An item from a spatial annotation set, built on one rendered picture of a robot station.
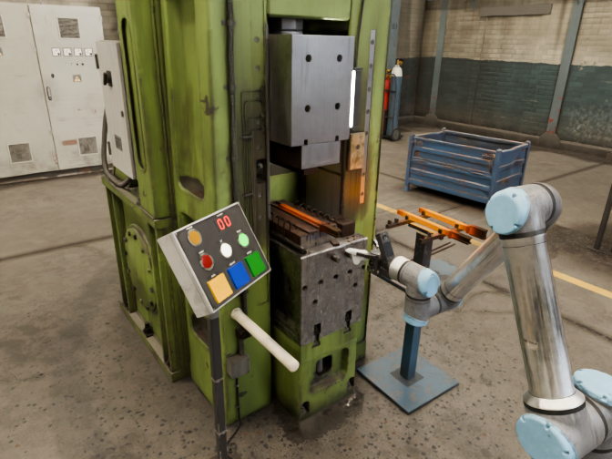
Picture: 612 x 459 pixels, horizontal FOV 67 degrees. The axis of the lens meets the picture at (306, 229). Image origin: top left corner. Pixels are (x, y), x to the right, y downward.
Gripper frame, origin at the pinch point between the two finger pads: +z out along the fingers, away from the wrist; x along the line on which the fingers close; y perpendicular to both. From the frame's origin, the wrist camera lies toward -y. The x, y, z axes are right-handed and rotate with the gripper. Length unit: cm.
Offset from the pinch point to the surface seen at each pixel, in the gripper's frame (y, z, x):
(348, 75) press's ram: -62, 23, 10
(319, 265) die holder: 14.7, 16.7, -6.7
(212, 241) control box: -13, 8, -59
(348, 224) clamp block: 2.4, 22.7, 14.6
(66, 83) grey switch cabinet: -20, 550, 4
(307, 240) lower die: 4.8, 22.7, -8.8
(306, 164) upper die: -28.9, 22.6, -10.0
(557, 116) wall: 41, 277, 746
